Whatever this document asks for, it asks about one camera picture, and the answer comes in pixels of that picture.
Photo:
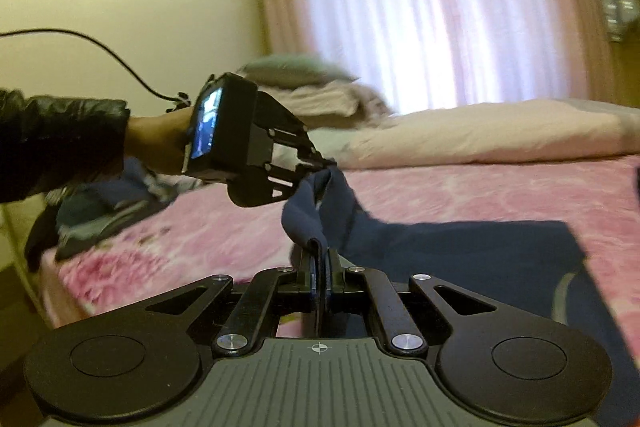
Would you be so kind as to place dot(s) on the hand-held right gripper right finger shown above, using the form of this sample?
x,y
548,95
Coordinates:
x,y
328,279

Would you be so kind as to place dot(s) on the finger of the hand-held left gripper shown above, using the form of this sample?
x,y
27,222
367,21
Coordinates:
x,y
290,127
260,189

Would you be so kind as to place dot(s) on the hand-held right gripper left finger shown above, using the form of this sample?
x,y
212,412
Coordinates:
x,y
314,279

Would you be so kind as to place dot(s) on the navy blue garment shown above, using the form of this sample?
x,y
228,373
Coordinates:
x,y
475,267

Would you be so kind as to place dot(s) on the person's left hand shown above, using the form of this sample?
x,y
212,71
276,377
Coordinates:
x,y
170,142

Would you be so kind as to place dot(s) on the pink folded blanket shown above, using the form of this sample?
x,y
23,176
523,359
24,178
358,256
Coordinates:
x,y
325,104

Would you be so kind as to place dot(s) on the grey pillow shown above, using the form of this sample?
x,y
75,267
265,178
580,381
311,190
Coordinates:
x,y
332,144

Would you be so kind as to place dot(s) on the grey-green pillow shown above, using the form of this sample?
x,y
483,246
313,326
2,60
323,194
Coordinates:
x,y
295,69

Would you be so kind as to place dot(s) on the pink curtain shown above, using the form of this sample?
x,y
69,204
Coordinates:
x,y
275,7

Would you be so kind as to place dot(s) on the pink floral bed sheet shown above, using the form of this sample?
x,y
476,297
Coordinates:
x,y
450,192

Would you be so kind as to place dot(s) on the dark teal striped garment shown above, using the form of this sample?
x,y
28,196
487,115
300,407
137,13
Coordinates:
x,y
100,219

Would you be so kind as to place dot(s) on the white sheer curtain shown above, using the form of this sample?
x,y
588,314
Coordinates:
x,y
425,7

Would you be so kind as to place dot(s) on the pink and grey duvet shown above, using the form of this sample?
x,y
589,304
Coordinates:
x,y
475,132

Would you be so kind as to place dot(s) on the black garment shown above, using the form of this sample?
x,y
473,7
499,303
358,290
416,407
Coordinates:
x,y
40,237

